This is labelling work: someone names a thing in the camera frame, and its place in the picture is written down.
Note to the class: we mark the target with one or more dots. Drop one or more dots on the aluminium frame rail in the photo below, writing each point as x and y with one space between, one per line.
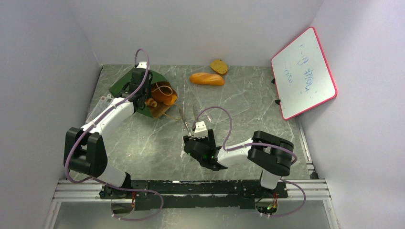
308 205

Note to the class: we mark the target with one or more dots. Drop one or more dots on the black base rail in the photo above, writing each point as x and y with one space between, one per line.
155 194

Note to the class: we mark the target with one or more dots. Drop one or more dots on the metal tongs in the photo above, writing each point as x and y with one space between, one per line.
190 130

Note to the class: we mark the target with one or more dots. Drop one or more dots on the green paper bag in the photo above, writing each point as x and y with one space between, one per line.
158 83

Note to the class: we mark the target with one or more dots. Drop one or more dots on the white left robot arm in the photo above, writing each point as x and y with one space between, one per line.
85 150

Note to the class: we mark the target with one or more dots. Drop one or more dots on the striped fake croissant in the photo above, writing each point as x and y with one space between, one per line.
151 103

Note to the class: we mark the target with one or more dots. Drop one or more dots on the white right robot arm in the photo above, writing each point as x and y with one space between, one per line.
271 153

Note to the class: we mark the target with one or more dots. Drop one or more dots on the red framed whiteboard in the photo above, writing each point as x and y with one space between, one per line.
302 75

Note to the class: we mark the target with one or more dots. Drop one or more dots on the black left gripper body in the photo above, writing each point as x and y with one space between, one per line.
147 90

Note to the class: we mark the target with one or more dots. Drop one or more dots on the clear packaged tool card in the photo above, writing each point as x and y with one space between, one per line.
102 104

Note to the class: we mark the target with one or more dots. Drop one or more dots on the brown fake bread loaf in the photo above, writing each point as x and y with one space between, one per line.
207 79

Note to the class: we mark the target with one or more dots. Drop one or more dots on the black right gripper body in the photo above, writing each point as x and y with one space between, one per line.
196 139

